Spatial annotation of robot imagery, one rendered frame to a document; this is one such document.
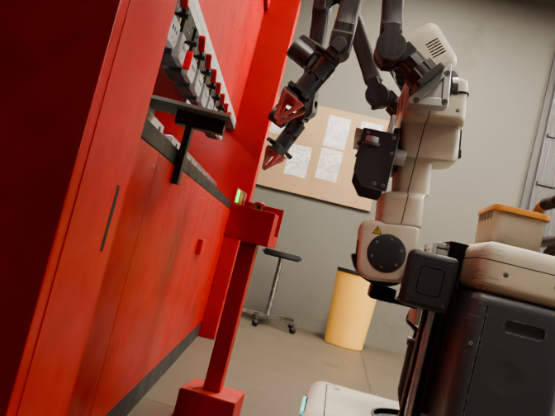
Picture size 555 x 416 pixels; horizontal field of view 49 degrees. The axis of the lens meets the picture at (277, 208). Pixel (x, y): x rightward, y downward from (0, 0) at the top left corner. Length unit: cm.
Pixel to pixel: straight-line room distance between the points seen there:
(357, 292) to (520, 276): 364
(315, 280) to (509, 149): 216
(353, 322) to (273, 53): 231
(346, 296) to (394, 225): 350
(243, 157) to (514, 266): 267
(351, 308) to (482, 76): 254
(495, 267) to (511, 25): 498
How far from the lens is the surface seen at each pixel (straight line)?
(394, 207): 170
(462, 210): 592
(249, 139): 402
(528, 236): 177
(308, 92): 163
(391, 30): 165
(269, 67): 412
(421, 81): 160
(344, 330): 520
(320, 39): 214
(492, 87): 619
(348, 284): 517
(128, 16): 81
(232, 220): 215
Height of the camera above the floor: 67
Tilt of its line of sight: 4 degrees up
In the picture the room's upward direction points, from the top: 14 degrees clockwise
